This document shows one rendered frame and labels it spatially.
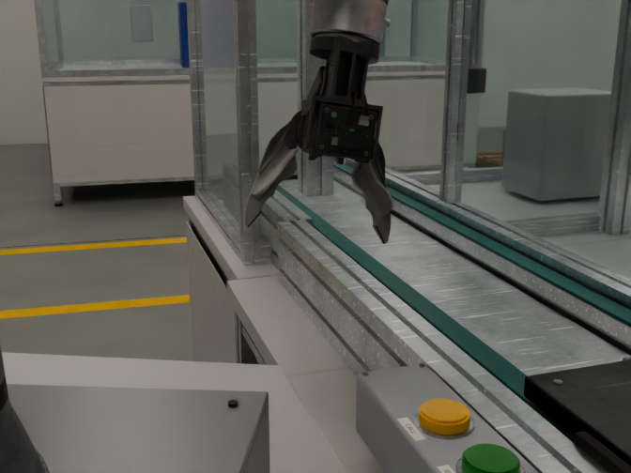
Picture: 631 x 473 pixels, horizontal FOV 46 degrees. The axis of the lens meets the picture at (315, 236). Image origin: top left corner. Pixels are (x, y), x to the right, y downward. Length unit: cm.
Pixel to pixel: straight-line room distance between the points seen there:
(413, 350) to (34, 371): 47
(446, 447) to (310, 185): 102
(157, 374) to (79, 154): 464
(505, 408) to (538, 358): 20
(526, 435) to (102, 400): 35
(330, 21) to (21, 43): 783
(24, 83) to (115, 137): 318
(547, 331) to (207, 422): 46
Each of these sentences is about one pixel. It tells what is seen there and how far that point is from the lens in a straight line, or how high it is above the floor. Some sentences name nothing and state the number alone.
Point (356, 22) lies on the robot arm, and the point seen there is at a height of 126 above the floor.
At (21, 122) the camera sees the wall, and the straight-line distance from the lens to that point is 859.
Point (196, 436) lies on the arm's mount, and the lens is 60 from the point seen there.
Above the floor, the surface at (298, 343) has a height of 86.
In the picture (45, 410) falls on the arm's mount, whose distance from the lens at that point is 67.
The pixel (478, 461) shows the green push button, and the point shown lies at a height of 97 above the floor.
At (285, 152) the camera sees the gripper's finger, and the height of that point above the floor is 114.
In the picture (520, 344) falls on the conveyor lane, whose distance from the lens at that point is 87.
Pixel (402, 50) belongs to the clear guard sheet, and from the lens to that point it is 188.
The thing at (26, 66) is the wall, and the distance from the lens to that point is 852.
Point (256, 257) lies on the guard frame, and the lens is 129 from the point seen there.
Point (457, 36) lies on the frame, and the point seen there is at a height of 124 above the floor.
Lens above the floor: 127
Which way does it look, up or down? 16 degrees down
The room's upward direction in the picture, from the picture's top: straight up
